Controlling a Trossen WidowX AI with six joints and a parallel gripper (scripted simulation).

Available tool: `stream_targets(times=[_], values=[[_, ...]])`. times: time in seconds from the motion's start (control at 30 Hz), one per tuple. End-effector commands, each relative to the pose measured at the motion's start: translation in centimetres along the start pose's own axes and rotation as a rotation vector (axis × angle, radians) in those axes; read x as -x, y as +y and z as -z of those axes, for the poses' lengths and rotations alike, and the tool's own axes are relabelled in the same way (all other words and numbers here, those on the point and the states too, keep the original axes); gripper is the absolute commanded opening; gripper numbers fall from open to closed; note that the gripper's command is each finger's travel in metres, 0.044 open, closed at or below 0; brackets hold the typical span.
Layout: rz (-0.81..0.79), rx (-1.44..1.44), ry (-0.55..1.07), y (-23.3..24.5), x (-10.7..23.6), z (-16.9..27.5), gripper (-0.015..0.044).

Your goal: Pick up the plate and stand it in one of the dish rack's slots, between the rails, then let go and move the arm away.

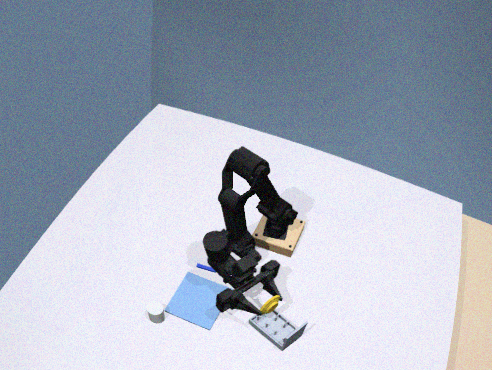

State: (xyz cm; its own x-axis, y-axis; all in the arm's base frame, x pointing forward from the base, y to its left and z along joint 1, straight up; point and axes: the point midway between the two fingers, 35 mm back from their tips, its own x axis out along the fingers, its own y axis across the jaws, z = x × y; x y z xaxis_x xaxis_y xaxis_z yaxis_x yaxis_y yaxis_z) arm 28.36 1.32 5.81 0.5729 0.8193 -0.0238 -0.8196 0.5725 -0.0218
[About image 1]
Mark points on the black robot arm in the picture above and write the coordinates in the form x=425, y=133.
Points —
x=236, y=238

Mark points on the white cylinder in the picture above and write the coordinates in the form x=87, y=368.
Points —
x=156, y=312

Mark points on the light blue flat square mat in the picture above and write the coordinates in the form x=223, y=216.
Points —
x=194, y=301

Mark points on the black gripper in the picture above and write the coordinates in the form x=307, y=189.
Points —
x=234, y=299

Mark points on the grey dish rack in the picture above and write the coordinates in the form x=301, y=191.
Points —
x=277, y=329

